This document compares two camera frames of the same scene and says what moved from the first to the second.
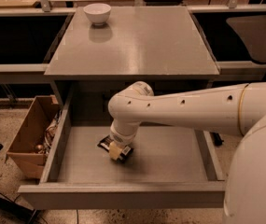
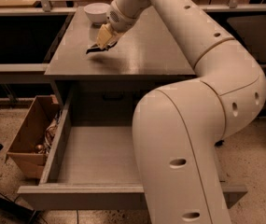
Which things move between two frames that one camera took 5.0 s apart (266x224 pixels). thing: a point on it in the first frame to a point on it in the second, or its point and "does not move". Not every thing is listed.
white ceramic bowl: (97, 12) does not move
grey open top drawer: (171, 168) does not move
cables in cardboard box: (50, 133) does not move
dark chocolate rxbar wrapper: (126, 151) to (96, 48)
